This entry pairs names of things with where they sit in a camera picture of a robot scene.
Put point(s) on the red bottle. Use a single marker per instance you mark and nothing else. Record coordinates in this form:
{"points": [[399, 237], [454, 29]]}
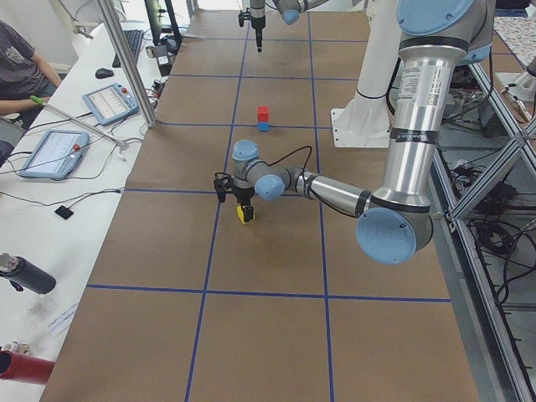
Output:
{"points": [[25, 368]]}

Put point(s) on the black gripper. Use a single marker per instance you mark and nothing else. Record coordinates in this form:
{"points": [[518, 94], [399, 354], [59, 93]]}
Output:
{"points": [[258, 22], [243, 195]]}

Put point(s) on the black water bottle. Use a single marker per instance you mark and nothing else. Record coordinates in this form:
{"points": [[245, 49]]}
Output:
{"points": [[23, 274]]}

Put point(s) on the near blue teach pendant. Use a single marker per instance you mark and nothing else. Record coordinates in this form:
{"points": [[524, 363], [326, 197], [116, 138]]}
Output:
{"points": [[56, 155]]}

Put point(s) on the far blue teach pendant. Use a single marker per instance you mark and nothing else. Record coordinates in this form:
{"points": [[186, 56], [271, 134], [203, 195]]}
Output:
{"points": [[111, 103]]}

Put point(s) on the seated person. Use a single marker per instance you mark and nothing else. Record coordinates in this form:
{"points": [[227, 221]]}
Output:
{"points": [[24, 72]]}

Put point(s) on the blue teach pendant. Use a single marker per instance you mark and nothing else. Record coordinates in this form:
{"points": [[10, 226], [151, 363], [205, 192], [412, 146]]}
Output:
{"points": [[56, 155], [111, 103]]}

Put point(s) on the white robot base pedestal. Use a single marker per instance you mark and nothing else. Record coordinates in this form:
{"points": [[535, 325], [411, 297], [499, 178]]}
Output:
{"points": [[364, 122]]}

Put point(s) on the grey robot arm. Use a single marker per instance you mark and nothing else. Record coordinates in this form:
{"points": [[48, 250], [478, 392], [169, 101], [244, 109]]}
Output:
{"points": [[393, 221], [289, 10]]}

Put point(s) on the black computer mouse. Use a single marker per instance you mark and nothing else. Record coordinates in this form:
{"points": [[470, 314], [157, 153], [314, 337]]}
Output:
{"points": [[103, 73]]}

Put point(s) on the yellow cube block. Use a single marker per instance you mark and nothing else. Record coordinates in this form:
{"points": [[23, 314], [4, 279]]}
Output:
{"points": [[240, 210]]}

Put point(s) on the red cube block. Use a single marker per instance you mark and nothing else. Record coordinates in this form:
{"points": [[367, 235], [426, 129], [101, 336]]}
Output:
{"points": [[263, 114]]}

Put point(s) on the black keyboard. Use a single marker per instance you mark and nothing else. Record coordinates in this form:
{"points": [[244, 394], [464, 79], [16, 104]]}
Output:
{"points": [[134, 40]]}

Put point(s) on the aluminium frame post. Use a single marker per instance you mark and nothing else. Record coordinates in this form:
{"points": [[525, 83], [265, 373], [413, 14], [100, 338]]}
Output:
{"points": [[119, 43]]}

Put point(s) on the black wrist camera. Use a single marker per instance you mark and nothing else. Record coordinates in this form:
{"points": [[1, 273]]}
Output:
{"points": [[223, 183], [243, 16]]}

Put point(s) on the small black square pad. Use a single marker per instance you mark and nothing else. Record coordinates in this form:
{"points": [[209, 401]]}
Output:
{"points": [[64, 212]]}

